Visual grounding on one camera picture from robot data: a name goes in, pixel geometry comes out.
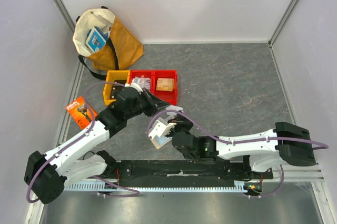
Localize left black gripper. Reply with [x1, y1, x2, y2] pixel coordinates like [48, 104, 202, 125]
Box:
[125, 88, 170, 120]

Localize beige leather card holder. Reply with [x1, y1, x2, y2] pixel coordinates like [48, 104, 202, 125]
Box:
[151, 136, 172, 149]

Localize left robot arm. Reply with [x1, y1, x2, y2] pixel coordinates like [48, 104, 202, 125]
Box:
[24, 86, 170, 204]

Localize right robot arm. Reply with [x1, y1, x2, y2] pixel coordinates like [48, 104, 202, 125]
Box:
[168, 120, 316, 180]

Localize black cards in yellow bin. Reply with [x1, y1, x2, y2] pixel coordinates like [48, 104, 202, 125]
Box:
[111, 80, 127, 99]

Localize red right plastic bin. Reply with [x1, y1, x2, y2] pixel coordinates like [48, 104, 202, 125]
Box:
[153, 70, 177, 105]

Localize red plastic bin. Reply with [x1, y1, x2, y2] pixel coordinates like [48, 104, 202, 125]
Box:
[128, 70, 154, 94]
[153, 70, 177, 105]

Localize red middle plastic bin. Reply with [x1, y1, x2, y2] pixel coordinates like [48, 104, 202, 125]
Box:
[128, 70, 154, 94]

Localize yellow plastic bin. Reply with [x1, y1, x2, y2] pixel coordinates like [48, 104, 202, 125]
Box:
[103, 70, 130, 105]

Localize orange razor box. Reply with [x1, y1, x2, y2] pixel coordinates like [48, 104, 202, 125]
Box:
[65, 96, 97, 130]

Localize mustard and white tote bag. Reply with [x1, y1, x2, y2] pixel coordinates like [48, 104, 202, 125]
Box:
[73, 6, 144, 80]

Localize blue razor box in bag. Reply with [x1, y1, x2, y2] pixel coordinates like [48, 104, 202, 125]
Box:
[85, 26, 109, 53]

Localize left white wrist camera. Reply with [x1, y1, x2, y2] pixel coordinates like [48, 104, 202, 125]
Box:
[124, 82, 143, 93]

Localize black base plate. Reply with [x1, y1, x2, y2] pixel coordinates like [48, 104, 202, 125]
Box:
[101, 159, 273, 188]

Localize grey cable duct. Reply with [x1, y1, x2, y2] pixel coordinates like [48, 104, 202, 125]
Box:
[64, 179, 248, 193]

